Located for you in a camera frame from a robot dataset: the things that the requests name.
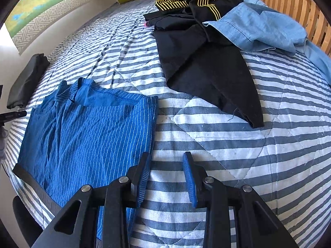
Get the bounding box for light blue denim shirt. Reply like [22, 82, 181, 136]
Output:
[203, 0, 331, 86]

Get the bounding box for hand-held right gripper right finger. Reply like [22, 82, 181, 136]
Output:
[182, 152, 300, 248]

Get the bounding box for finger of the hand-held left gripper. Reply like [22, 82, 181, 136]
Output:
[0, 110, 28, 125]

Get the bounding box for black garment with yellow trim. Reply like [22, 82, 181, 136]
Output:
[143, 0, 265, 129]

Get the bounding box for green wall poster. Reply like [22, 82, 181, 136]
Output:
[5, 0, 112, 55]

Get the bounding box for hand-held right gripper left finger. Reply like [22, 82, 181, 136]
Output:
[31, 152, 151, 248]

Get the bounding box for blue striped shorts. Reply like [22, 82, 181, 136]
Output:
[12, 79, 159, 248]

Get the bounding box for striped blue white bed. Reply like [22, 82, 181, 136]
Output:
[2, 0, 331, 248]

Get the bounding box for dark grey folded garment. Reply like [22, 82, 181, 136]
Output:
[6, 53, 50, 110]

